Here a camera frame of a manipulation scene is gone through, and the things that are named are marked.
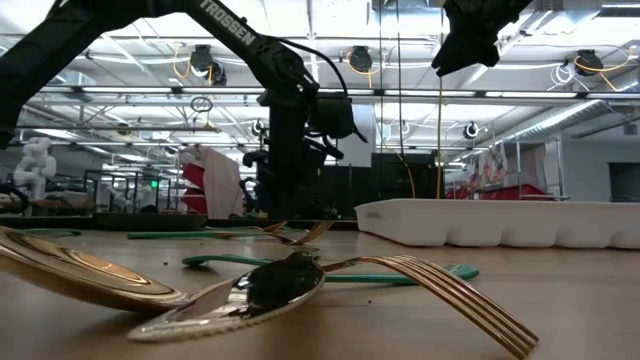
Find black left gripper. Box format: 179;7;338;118
243;92;324;217

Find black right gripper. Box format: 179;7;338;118
430;0;534;78

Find white cutlery tray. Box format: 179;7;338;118
354;197;640;250

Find gold spoon green handle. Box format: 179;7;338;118
22;227;84;238
0;224;480;314

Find white and red cover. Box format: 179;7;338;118
179;144;245;220

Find black partition panels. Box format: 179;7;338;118
319;152;441;221

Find colourful poster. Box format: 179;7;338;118
472;142;507;187

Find metal shelf rack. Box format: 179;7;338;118
514;135;569;202

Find red table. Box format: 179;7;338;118
444;183;551;201

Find dark grey plate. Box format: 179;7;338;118
92;212;209;233

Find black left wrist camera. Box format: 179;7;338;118
308;93;357;140

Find black ceiling cable reel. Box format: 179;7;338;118
188;43;229;87
348;45;375;76

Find ceiling reel yellow cable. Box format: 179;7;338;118
572;47;631;91

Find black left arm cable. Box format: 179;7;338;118
279;37;369;144

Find dark wall screen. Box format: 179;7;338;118
607;161;640;203

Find black aluminium table frame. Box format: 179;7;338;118
0;214;359;232

